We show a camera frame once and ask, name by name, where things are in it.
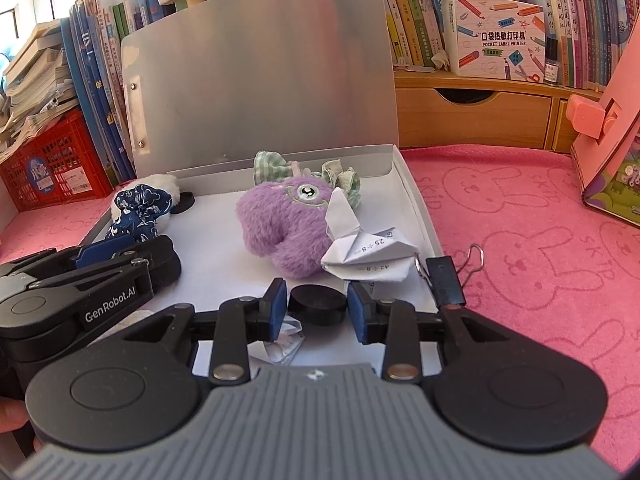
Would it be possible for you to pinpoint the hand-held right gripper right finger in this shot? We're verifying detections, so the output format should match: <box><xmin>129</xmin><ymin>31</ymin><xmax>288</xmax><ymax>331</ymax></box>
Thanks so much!
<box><xmin>347</xmin><ymin>280</ymin><xmax>506</xmax><ymax>386</ymax></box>

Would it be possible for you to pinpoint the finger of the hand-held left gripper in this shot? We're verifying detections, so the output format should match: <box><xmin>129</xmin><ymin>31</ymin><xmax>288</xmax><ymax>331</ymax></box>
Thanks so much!
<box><xmin>0</xmin><ymin>235</ymin><xmax>182</xmax><ymax>291</ymax></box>
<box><xmin>22</xmin><ymin>256</ymin><xmax>151</xmax><ymax>297</ymax></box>

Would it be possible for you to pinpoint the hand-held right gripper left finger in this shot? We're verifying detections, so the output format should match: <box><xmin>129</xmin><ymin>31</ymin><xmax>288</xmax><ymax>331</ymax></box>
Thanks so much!
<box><xmin>125</xmin><ymin>277</ymin><xmax>290</xmax><ymax>386</ymax></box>

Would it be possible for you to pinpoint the small pink paper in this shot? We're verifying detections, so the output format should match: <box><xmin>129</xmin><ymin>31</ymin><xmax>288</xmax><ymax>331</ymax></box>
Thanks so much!
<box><xmin>247</xmin><ymin>316</ymin><xmax>305</xmax><ymax>365</ymax></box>

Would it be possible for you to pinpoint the black round cap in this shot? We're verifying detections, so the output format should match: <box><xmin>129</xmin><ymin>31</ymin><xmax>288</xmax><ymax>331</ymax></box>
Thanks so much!
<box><xmin>289</xmin><ymin>284</ymin><xmax>348</xmax><ymax>326</ymax></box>

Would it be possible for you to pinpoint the blue floral cloth toy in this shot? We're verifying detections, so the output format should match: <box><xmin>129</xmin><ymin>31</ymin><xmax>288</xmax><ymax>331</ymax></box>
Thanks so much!
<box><xmin>102</xmin><ymin>172</ymin><xmax>182</xmax><ymax>243</ymax></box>

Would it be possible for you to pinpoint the white paper origami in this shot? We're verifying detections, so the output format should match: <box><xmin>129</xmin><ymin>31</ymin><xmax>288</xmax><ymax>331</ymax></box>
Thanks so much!
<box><xmin>320</xmin><ymin>187</ymin><xmax>420</xmax><ymax>286</ymax></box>

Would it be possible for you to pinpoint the grey cardboard box with lid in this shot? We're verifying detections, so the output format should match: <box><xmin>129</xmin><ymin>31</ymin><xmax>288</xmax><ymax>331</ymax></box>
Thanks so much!
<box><xmin>87</xmin><ymin>0</ymin><xmax>446</xmax><ymax>376</ymax></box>

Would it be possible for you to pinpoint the purple plush toy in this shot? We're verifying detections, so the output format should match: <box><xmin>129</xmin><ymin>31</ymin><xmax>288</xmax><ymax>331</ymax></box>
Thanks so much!
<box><xmin>236</xmin><ymin>150</ymin><xmax>362</xmax><ymax>280</ymax></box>

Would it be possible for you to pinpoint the person's left hand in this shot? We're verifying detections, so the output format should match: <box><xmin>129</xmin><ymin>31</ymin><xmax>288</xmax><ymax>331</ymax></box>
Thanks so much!
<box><xmin>0</xmin><ymin>395</ymin><xmax>30</xmax><ymax>436</ymax></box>

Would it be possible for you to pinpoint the black binder clip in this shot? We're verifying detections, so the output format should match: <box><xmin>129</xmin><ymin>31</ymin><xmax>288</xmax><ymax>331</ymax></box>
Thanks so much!
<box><xmin>414</xmin><ymin>244</ymin><xmax>486</xmax><ymax>311</ymax></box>

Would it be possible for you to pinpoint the red plastic crate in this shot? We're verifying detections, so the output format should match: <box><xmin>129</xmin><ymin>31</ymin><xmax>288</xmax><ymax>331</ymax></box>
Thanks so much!
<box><xmin>0</xmin><ymin>109</ymin><xmax>113</xmax><ymax>213</ymax></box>

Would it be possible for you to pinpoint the row of thin blue books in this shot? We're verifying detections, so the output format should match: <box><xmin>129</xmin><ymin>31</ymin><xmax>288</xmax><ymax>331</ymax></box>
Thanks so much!
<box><xmin>60</xmin><ymin>0</ymin><xmax>151</xmax><ymax>186</ymax></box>

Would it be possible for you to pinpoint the pink rabbit-print towel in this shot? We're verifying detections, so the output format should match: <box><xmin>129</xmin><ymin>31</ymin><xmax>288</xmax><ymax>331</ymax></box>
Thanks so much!
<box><xmin>0</xmin><ymin>142</ymin><xmax>640</xmax><ymax>471</ymax></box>

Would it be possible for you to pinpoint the stack of worn books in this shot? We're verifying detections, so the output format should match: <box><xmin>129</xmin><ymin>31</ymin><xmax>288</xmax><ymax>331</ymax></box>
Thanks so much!
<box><xmin>0</xmin><ymin>19</ymin><xmax>81</xmax><ymax>163</ymax></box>

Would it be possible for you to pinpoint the wooden desk organizer with drawers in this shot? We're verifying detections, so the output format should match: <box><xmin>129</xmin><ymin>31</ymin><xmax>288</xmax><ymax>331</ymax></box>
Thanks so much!
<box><xmin>392</xmin><ymin>65</ymin><xmax>606</xmax><ymax>153</ymax></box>

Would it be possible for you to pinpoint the row of upright books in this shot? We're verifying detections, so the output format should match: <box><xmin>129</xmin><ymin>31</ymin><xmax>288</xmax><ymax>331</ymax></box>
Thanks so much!
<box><xmin>330</xmin><ymin>0</ymin><xmax>633</xmax><ymax>90</ymax></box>

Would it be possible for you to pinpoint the pink triangular toy house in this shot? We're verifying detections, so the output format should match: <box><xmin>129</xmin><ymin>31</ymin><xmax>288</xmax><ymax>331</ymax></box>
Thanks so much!
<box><xmin>567</xmin><ymin>7</ymin><xmax>640</xmax><ymax>226</ymax></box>

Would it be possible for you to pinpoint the white label printer box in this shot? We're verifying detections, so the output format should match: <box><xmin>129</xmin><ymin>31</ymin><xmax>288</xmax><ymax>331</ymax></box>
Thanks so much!
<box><xmin>441</xmin><ymin>0</ymin><xmax>546</xmax><ymax>81</ymax></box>

